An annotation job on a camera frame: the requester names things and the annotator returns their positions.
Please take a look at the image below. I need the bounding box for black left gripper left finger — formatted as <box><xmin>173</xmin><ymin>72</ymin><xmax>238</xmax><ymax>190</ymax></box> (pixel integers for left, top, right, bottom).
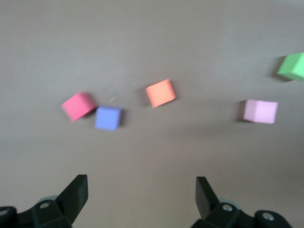
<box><xmin>0</xmin><ymin>174</ymin><xmax>89</xmax><ymax>228</ymax></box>

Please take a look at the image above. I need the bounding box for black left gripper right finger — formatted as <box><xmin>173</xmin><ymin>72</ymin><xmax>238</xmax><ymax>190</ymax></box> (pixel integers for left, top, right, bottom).
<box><xmin>190</xmin><ymin>176</ymin><xmax>293</xmax><ymax>228</ymax></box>

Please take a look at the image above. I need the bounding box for pink foam cube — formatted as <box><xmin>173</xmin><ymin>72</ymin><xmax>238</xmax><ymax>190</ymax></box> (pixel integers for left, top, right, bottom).
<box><xmin>242</xmin><ymin>99</ymin><xmax>279</xmax><ymax>124</ymax></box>

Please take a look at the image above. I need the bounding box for orange foam cube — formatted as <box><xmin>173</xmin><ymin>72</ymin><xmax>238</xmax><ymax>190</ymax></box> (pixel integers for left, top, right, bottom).
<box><xmin>144</xmin><ymin>78</ymin><xmax>177</xmax><ymax>109</ymax></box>

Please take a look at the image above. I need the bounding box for green foam cube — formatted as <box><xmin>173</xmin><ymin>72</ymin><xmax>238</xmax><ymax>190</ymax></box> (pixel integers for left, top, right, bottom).
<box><xmin>276</xmin><ymin>52</ymin><xmax>304</xmax><ymax>82</ymax></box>

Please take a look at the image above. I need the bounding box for purple foam cube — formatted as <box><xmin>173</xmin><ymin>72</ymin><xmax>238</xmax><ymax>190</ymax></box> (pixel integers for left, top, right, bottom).
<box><xmin>94</xmin><ymin>105</ymin><xmax>123</xmax><ymax>132</ymax></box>

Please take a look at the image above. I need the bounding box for red foam cube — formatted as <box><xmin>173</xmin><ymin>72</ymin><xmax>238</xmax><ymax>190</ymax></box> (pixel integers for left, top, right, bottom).
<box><xmin>60</xmin><ymin>92</ymin><xmax>97</xmax><ymax>123</ymax></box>

